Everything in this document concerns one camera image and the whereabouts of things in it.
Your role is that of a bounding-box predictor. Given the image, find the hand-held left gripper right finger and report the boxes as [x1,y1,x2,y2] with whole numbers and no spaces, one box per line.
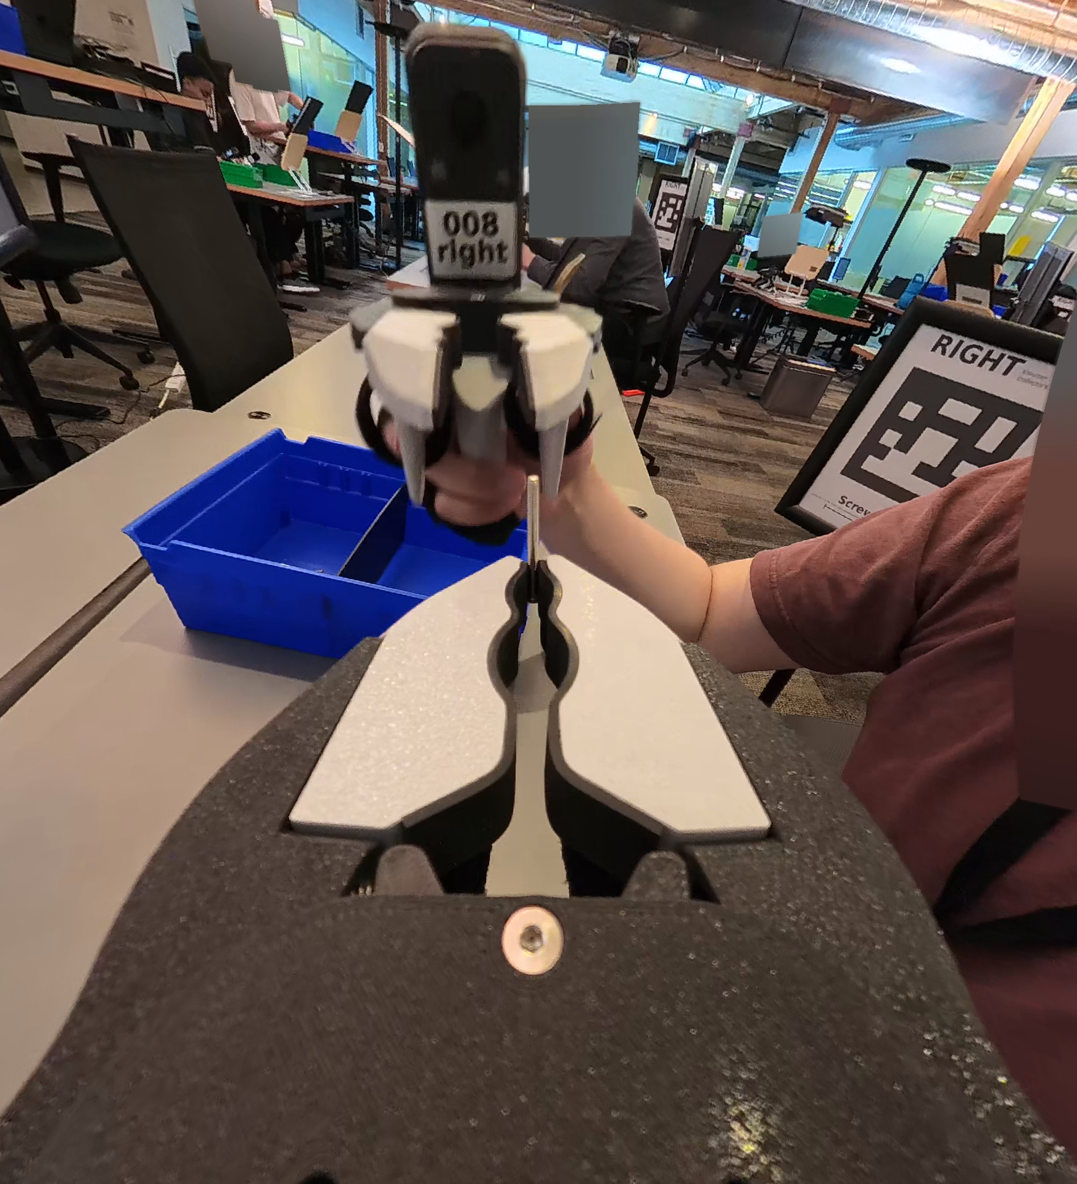
[538,555,773,871]

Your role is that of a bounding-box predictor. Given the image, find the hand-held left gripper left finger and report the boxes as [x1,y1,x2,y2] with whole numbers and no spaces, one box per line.
[289,555,529,871]

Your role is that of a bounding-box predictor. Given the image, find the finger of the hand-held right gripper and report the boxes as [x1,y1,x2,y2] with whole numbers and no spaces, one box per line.
[359,313,458,507]
[509,313,597,498]

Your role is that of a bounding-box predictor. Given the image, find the person's right forearm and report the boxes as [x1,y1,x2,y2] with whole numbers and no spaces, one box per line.
[542,467,762,674]

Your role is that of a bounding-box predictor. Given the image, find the person's right hand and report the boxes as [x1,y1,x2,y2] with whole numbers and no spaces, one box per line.
[384,412,599,549]

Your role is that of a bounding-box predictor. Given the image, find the black mesh office chair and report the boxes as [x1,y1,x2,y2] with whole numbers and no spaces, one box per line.
[632,227,745,463]

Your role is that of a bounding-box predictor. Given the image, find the wooden desk with black legs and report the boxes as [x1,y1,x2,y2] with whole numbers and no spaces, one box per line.
[223,180,357,289]

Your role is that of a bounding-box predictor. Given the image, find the small standing marker sign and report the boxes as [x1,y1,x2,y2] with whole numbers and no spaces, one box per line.
[646,170,694,256]

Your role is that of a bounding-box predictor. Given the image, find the blue plastic divided bin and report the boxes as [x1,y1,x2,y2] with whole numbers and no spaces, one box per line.
[123,428,540,661]

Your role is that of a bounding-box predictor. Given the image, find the black high-back chair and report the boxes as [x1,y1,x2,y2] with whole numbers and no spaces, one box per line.
[66,137,295,414]

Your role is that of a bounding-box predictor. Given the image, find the grey trash bin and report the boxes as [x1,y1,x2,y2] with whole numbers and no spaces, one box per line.
[760,353,837,419]

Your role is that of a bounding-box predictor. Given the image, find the long wooden desk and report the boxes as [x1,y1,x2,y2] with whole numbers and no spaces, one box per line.
[721,267,879,374]

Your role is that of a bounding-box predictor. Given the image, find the black wheeled office chair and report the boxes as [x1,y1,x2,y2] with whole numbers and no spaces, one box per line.
[0,148,157,392]

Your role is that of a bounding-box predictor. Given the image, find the framed black-white marker sign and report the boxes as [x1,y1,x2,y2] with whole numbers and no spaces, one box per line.
[775,297,1068,538]

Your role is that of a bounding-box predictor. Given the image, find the black floor lamp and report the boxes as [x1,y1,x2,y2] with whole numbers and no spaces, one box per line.
[857,158,952,302]

